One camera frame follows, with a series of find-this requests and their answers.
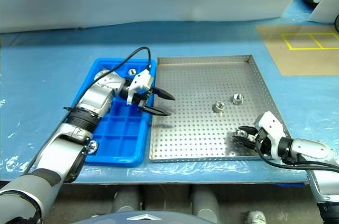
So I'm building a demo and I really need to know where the brown mat with yellow lines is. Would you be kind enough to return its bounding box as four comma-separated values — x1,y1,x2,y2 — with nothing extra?
255,24,339,76

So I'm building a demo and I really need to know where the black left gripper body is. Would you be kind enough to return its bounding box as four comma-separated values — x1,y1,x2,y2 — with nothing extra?
131,85,157,109

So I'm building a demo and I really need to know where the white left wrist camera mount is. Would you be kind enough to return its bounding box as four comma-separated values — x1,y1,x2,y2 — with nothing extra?
126,69,155,105

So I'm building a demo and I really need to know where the metal nut left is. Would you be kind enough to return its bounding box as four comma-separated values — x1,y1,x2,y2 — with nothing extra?
212,101,225,113

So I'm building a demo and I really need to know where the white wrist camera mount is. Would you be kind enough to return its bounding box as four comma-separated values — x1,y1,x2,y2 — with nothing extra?
126,69,155,105
254,111,288,160

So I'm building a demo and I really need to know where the white shoe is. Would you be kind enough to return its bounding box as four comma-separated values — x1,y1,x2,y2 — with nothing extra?
243,210,267,224

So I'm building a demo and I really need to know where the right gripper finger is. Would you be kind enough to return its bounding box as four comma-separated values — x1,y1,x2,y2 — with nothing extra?
231,135,257,149
237,126,257,136

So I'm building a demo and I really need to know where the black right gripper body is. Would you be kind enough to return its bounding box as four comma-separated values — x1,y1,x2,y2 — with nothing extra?
252,127,268,154

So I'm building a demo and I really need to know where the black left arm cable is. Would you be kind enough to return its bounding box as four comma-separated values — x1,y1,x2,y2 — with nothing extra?
25,46,152,173

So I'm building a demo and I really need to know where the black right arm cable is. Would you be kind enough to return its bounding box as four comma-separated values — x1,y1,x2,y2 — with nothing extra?
258,151,339,174

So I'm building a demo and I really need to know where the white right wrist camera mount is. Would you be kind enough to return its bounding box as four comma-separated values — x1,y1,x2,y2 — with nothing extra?
254,111,288,160

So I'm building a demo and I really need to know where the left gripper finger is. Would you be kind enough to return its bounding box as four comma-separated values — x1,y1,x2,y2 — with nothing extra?
137,104,172,117
153,86,176,101

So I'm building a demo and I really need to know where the blue compartment tray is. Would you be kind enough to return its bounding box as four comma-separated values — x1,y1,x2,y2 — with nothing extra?
84,58,157,167

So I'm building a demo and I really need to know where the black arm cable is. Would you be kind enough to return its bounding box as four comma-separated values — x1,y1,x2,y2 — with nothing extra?
25,46,152,173
258,151,339,174

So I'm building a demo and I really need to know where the grey rounded post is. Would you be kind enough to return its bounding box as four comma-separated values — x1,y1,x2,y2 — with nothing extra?
113,185,140,213
190,185,221,222

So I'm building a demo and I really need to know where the perforated metal tray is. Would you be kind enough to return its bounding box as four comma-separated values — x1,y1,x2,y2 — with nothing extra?
148,54,293,163

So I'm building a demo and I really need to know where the dark rounded shape with emblem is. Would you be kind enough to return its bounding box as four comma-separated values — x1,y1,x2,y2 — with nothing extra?
75,209,206,224

